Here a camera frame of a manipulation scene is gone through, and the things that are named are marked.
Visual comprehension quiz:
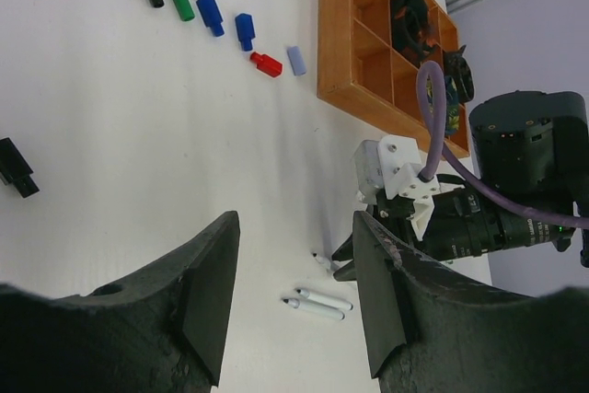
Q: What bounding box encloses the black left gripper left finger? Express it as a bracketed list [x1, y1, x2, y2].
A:
[1, 211, 240, 392]

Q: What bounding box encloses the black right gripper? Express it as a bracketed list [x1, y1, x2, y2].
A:
[331, 191, 442, 283]

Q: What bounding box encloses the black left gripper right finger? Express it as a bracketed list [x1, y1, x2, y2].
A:
[352, 212, 588, 392]

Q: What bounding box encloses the lavender pen cap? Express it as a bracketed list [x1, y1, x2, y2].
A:
[286, 46, 307, 76]

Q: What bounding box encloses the red pen cap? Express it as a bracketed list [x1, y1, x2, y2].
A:
[249, 52, 283, 78]

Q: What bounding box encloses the blue pen cap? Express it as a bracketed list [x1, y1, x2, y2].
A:
[235, 13, 256, 52]
[196, 0, 225, 37]

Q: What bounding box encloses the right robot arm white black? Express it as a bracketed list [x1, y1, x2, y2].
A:
[366, 91, 588, 261]

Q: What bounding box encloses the dark cloth bundle front-right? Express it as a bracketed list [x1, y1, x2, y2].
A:
[445, 75, 461, 138]

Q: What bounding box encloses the orange wooden compartment tray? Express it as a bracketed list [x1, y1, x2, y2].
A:
[317, 0, 459, 151]

